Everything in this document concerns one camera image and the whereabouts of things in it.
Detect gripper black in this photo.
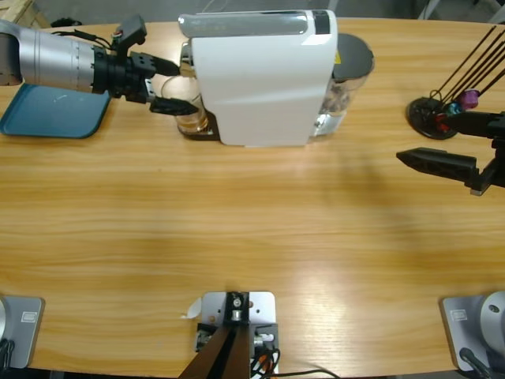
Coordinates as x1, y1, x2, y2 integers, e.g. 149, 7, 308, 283
92, 46, 199, 117
396, 111, 505, 197

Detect clear drinking glass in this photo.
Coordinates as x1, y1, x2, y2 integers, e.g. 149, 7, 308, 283
160, 74, 211, 136

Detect robot arm grey base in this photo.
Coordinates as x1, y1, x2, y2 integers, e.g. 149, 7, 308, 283
0, 295, 46, 369
440, 291, 505, 372

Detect purple coffee capsule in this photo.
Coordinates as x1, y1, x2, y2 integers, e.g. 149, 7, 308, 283
461, 89, 481, 110

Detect white capsule coffee machine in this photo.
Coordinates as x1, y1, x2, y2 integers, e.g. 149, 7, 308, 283
176, 8, 340, 149

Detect black capsule holder with rods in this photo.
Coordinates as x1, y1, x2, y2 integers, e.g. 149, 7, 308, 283
406, 25, 505, 141

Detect teal plastic tray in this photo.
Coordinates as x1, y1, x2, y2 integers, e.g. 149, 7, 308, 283
0, 82, 112, 139

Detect clear water tank black lid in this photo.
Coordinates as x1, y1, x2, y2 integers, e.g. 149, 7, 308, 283
309, 33, 376, 144

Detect white paper tape piece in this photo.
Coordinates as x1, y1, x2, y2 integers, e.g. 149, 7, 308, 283
180, 296, 203, 320

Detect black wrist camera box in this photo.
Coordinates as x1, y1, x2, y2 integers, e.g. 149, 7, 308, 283
111, 14, 148, 60

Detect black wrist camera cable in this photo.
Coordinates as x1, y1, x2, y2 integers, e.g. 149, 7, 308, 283
50, 28, 119, 51

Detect white metal frame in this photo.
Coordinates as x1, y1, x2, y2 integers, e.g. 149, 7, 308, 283
418, 0, 443, 20

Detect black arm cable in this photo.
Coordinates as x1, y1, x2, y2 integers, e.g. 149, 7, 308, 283
459, 347, 494, 379
0, 338, 16, 368

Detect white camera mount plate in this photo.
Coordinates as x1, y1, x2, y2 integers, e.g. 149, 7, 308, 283
196, 291, 280, 376

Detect black power cable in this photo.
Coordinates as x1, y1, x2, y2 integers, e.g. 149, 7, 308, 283
271, 369, 340, 379

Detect dark camera mount post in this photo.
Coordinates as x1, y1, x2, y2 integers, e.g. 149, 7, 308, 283
176, 291, 252, 379

